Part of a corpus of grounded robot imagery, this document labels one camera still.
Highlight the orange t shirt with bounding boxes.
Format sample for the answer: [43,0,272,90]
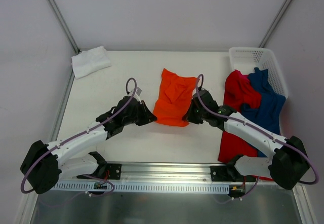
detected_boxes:
[153,69,197,127]

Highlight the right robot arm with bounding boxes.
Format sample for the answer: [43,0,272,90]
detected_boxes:
[184,89,310,190]

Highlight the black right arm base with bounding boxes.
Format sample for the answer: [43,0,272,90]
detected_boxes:
[210,165,256,182]

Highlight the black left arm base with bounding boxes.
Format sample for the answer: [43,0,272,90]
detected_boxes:
[76,162,122,180]

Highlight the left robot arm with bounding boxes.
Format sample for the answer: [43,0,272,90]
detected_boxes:
[20,96,157,194]

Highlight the red t shirt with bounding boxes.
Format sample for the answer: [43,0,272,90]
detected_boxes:
[218,70,264,164]

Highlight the magenta garment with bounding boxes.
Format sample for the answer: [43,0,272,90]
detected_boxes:
[242,75,249,81]

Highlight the white plastic basket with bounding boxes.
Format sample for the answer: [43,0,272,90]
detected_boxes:
[229,47,289,98]

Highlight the white folded t shirt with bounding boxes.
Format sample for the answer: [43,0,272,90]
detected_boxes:
[71,46,112,79]

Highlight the blue t shirt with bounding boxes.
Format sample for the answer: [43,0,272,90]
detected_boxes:
[240,67,287,158]

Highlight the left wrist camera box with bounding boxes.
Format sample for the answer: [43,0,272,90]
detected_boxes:
[129,87,142,102]

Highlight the aluminium mounting rail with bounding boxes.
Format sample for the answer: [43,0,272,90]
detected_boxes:
[58,161,304,184]

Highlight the white slotted cable duct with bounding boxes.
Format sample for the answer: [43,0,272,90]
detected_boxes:
[52,180,230,195]

